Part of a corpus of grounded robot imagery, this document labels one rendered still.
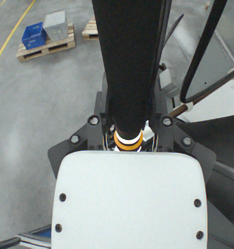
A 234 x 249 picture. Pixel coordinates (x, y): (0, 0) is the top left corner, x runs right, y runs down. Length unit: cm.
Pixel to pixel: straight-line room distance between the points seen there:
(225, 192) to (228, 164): 4
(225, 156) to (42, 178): 180
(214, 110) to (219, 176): 35
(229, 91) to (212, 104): 7
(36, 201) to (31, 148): 65
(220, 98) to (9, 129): 242
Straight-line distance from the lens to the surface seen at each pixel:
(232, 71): 40
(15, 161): 216
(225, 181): 23
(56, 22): 315
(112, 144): 38
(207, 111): 57
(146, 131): 24
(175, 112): 27
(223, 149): 26
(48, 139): 199
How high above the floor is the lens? 159
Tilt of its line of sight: 63 degrees down
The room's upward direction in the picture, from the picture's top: 9 degrees counter-clockwise
